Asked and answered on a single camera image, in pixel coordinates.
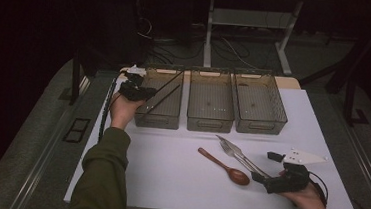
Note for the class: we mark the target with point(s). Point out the black chopstick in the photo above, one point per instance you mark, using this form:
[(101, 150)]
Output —
[(168, 85), (164, 98)]

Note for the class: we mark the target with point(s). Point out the person's left hand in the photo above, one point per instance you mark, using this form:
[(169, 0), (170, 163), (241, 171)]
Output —
[(122, 113)]

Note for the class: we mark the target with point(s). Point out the white metal stand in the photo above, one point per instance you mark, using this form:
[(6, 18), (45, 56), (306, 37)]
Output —
[(208, 36)]

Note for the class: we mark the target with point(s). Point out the person's right hand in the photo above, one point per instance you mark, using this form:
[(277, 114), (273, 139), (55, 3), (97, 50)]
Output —
[(309, 201)]

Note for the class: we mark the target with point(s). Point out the smoky clear plastic bin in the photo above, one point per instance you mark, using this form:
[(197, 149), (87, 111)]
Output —
[(169, 120), (260, 103), (210, 99)]

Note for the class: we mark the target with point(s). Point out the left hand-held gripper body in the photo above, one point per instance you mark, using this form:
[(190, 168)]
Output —
[(132, 90)]

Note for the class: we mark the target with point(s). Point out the black metal stand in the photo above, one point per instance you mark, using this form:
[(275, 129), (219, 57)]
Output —
[(350, 97)]

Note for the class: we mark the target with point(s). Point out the aluminium rail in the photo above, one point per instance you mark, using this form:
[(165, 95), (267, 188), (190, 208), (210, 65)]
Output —
[(369, 167), (38, 169)]

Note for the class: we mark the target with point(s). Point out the brown wooden spoon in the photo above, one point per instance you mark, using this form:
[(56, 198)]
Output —
[(239, 177)]

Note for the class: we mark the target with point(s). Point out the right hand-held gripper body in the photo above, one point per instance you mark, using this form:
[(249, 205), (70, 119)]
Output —
[(291, 179)]

